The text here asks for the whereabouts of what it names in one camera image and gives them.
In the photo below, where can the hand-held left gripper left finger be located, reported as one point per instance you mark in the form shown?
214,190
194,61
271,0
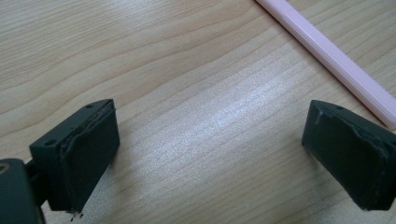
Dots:
84,155

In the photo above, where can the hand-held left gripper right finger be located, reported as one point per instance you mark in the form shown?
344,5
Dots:
348,155

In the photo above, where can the white toothbrush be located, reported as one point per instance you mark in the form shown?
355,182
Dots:
327,51

